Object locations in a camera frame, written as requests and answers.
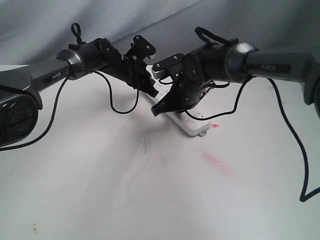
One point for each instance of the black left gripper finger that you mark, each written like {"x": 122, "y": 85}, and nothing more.
{"x": 146, "y": 84}

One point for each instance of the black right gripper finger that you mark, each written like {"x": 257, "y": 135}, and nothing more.
{"x": 173, "y": 101}

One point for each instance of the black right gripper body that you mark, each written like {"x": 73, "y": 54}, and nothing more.
{"x": 187, "y": 91}

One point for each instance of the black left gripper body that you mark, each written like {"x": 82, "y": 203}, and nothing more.
{"x": 119, "y": 65}

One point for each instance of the white power strip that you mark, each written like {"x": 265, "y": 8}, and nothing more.
{"x": 188, "y": 125}

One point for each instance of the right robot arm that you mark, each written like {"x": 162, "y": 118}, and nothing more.
{"x": 241, "y": 61}

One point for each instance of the grey backdrop cloth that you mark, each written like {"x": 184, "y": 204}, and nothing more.
{"x": 32, "y": 31}

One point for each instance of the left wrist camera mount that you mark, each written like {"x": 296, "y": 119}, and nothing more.
{"x": 141, "y": 49}

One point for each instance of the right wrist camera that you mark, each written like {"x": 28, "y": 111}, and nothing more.
{"x": 167, "y": 67}

